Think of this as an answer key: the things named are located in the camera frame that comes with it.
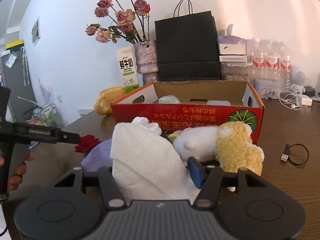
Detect white yellow plush toy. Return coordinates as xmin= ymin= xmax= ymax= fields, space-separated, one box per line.
xmin=172 ymin=121 xmax=265 ymax=176

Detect white tissue cloth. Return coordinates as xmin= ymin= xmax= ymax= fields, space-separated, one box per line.
xmin=110 ymin=122 xmax=199 ymax=203

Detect red fabric rose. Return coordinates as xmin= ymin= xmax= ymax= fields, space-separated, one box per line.
xmin=74 ymin=134 xmax=101 ymax=153

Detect purple woven pouch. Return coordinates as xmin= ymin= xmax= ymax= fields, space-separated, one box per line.
xmin=81 ymin=139 xmax=113 ymax=172

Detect short black usb cable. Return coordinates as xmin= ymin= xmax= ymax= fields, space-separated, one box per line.
xmin=280 ymin=142 xmax=309 ymax=166

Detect clear cotton swab box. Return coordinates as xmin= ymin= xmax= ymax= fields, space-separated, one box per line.
xmin=206 ymin=100 xmax=231 ymax=106

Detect iridescent plastic bag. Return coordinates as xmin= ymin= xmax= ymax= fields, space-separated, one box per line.
xmin=158 ymin=95 xmax=181 ymax=104

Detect person's left hand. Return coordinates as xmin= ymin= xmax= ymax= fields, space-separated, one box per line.
xmin=0 ymin=155 xmax=34 ymax=191

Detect white round lid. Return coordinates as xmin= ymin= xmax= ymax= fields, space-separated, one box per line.
xmin=132 ymin=116 xmax=149 ymax=126
xmin=145 ymin=122 xmax=162 ymax=135

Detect red cardboard box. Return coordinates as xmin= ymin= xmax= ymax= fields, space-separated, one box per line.
xmin=111 ymin=80 xmax=265 ymax=141

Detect yellow ceramic mug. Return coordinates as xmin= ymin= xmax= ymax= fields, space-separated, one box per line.
xmin=94 ymin=86 xmax=125 ymax=115

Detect clear seed container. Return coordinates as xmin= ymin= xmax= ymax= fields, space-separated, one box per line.
xmin=221 ymin=62 xmax=251 ymax=81

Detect white milk carton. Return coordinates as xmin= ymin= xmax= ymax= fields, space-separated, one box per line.
xmin=117 ymin=47 xmax=139 ymax=93

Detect white printed tin box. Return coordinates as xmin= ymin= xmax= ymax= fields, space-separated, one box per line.
xmin=254 ymin=79 xmax=284 ymax=99

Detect white flat box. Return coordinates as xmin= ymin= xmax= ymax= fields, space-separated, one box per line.
xmin=219 ymin=55 xmax=247 ymax=62

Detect white earphones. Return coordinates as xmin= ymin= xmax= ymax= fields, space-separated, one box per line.
xmin=278 ymin=87 xmax=303 ymax=111

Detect black paper bag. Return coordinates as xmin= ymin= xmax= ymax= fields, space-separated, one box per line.
xmin=155 ymin=0 xmax=221 ymax=82

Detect purple textured vase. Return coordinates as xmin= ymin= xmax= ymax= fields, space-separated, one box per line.
xmin=133 ymin=41 xmax=159 ymax=85

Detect water bottle left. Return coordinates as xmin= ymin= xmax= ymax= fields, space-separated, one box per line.
xmin=251 ymin=38 xmax=265 ymax=79

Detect water bottle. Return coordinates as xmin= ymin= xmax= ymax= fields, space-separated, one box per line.
xmin=265 ymin=40 xmax=278 ymax=80
xmin=278 ymin=43 xmax=292 ymax=87
xmin=251 ymin=38 xmax=265 ymax=79

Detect white charger block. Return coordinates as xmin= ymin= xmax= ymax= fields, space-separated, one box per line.
xmin=300 ymin=95 xmax=312 ymax=107

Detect water bottle middle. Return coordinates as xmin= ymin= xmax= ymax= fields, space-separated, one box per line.
xmin=265 ymin=40 xmax=278 ymax=80

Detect water bottle right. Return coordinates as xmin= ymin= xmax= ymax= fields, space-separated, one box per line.
xmin=278 ymin=43 xmax=292 ymax=87

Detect white robot figurine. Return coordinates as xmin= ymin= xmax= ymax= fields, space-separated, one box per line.
xmin=291 ymin=66 xmax=307 ymax=95

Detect black power adapter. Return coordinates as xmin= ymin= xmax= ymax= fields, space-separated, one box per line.
xmin=303 ymin=86 xmax=315 ymax=98

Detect dried pink rose bouquet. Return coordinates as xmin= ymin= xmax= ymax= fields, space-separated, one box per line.
xmin=85 ymin=0 xmax=151 ymax=44

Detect wire storage rack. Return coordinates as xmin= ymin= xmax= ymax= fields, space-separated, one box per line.
xmin=17 ymin=96 xmax=63 ymax=128

